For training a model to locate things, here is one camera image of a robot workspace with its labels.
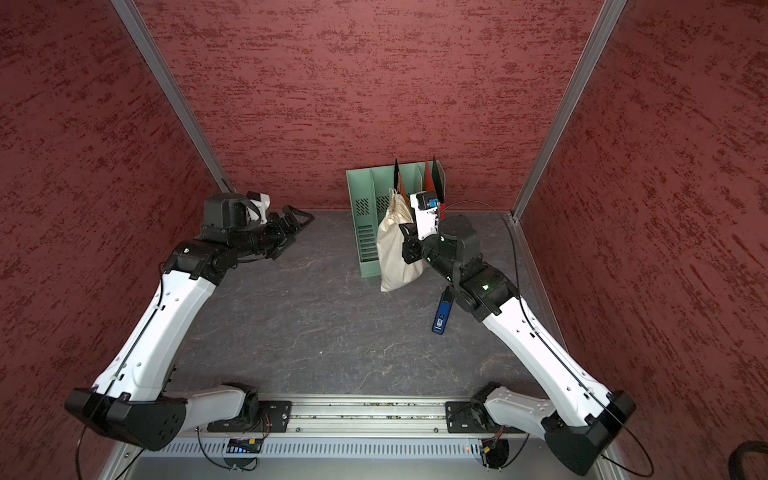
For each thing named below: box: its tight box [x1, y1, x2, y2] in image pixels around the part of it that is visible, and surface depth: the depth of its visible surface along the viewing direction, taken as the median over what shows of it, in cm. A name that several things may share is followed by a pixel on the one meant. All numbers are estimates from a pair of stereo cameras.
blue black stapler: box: [432, 285, 454, 335], surface depth 92 cm
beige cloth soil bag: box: [377, 188, 424, 292], surface depth 72 cm
